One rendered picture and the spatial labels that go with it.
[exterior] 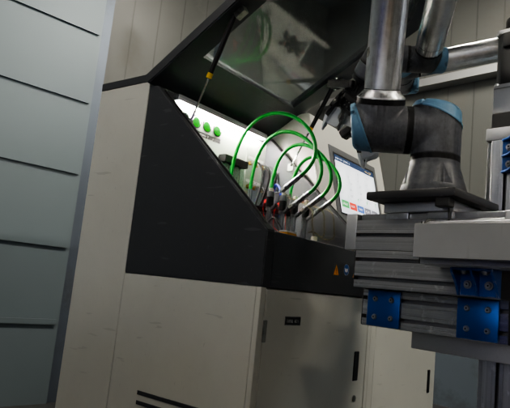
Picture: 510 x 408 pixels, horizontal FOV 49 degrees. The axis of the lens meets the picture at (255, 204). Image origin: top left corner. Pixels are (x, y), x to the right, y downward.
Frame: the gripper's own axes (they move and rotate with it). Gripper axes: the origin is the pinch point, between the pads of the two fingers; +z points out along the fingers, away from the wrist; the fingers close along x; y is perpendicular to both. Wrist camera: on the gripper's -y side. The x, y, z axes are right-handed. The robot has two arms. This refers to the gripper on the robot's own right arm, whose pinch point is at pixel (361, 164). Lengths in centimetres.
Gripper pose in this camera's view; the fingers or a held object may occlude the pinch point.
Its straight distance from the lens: 198.7
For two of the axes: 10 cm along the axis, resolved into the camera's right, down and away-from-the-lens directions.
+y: 7.9, -0.1, -6.1
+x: 6.0, 1.8, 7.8
